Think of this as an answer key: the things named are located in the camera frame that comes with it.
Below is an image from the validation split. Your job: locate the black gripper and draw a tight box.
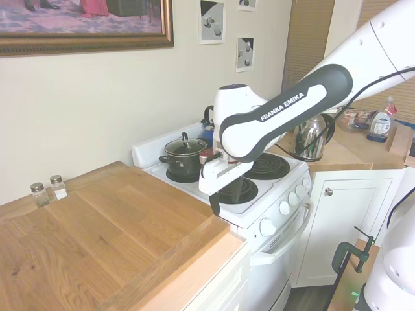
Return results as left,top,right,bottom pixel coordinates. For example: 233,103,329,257
226,167,248,204

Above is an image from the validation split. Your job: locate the glass pot lid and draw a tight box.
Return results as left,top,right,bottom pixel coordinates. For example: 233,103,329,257
163,132,209,157

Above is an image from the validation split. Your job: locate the black cooking pot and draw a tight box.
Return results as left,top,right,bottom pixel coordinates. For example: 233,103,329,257
158,147,208,178

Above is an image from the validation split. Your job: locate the black coil burner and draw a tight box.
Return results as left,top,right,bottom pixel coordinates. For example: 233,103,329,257
165,168,202,183
216,177,259,205
243,152,291,179

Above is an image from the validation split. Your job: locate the blue stovetop kettle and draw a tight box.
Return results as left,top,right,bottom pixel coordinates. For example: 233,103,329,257
200,105,217,141

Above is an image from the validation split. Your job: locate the white electric stove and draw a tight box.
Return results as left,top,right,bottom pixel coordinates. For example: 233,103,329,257
131,121,315,311

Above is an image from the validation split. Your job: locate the stainless steel electric kettle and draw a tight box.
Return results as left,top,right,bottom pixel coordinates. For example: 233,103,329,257
292,113,337,161

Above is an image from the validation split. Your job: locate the white base cabinet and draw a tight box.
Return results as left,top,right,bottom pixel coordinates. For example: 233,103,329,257
141,240,252,311

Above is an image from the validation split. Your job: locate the white cabinet door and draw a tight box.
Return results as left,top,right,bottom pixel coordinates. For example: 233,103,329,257
290,169,407,288

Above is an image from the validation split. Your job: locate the green metal clamp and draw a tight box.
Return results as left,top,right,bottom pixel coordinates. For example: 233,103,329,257
331,226,377,277

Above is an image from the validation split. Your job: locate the large wooden butcher board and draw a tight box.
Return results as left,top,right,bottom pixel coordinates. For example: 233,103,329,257
0,160,231,311

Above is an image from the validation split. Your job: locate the clear plastic food container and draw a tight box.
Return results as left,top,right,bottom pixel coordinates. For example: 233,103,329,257
335,108,377,133

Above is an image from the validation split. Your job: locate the small grey spheres print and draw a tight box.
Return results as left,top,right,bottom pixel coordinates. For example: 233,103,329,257
235,36,255,74

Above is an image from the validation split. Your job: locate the clear dish soap bottle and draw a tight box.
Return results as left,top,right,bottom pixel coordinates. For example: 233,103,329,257
369,95,399,137

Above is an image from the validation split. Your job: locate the large grey spheres print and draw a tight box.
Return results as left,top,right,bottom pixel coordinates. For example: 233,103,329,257
198,0,226,45

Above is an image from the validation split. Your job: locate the light wooden block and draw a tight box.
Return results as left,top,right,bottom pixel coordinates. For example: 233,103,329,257
388,124,415,157

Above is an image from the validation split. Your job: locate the brown window blind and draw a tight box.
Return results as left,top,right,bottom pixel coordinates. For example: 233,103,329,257
279,0,335,95

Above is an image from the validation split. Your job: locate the glass salt shaker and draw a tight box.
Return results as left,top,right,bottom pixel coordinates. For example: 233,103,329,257
49,175,68,201

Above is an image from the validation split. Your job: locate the glass pepper shaker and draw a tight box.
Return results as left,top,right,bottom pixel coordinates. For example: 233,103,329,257
30,182,51,209

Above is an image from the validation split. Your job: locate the gold framed painting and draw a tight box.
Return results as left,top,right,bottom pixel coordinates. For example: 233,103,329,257
0,0,174,56

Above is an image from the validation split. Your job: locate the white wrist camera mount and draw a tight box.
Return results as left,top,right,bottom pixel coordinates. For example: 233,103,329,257
198,154,254,196

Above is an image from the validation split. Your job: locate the white oven door handle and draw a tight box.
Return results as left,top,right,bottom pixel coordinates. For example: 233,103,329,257
252,197,314,267

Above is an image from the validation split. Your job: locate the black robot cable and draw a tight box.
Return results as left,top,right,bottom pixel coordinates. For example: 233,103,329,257
268,65,415,160

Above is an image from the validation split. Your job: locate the cropped grey wall print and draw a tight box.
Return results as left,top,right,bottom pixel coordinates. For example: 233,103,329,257
237,0,259,12

